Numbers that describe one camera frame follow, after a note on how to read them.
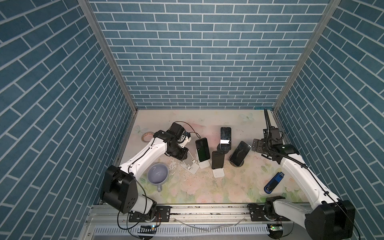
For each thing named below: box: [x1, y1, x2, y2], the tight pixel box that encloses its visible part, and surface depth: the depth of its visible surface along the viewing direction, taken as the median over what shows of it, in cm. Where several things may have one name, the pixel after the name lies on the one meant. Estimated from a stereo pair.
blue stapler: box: [263, 171, 285, 194], surface depth 84 cm
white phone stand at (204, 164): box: [198, 159, 210, 169], surface depth 92 cm
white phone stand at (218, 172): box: [212, 168, 225, 178], surface depth 88 cm
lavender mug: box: [147, 163, 169, 193], surface depth 84 cm
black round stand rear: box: [217, 142, 231, 153], surface depth 93 cm
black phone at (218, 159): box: [211, 150, 225, 170], surface depth 86 cm
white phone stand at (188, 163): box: [180, 151, 200, 175], surface depth 88 cm
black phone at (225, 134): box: [220, 127, 232, 150], surface depth 95 cm
